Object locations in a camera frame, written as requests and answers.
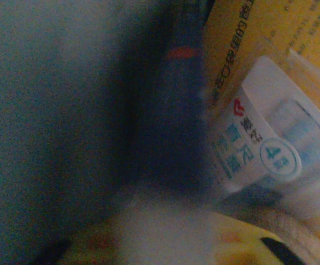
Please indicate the navy blue backpack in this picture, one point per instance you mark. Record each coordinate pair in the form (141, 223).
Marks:
(65, 110)

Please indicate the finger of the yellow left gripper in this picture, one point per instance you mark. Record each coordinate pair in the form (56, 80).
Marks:
(93, 251)

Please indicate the yellow book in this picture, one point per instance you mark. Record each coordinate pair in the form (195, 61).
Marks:
(300, 27)

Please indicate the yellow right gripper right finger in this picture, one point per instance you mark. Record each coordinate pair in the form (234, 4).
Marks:
(245, 245)

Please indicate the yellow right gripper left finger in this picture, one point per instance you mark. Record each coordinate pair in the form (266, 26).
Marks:
(93, 251)

